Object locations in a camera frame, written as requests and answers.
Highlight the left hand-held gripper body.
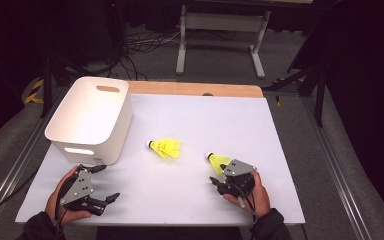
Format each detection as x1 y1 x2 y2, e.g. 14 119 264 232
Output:
59 164 110 217

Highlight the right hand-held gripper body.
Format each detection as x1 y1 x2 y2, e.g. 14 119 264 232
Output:
217 158 258 198

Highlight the white plastic storage bin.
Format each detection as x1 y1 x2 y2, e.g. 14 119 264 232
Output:
44 76 134 167

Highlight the person's left hand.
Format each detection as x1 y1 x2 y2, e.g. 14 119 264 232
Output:
44 165 93 227

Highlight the person's right hand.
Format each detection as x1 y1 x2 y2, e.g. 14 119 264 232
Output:
223 170 272 219

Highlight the white table mat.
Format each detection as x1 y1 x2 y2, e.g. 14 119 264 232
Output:
14 93 306 225

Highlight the person's dark clothed lap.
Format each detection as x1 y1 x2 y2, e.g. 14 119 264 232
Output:
94 226 244 240

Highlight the yellow black floor tape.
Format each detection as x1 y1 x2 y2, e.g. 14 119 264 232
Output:
24 78 45 105
272 76 307 108

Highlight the black tripod stand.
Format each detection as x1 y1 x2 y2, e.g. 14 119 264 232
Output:
262 0 329 128
39 0 121 118

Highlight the black curtain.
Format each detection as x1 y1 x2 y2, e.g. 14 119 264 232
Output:
323 0 384 234

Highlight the left hand-held gripper cable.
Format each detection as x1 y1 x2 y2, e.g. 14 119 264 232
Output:
53 172 81 240

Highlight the hand-held gripper cable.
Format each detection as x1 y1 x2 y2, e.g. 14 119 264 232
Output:
232 184 260 240
53 172 81 240

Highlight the right hand-held gripper cable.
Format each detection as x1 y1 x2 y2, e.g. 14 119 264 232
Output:
232 184 260 240

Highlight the metal floor rail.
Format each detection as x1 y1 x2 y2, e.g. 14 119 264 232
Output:
299 96 373 240
0 87 68 231

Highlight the black floor cable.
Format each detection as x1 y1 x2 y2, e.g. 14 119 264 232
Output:
0 170 39 223

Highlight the bundle of floor cables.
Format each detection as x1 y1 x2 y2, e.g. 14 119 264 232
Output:
106 29 182 81

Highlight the grey metal table frame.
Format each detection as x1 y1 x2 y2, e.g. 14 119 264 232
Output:
175 4 272 80

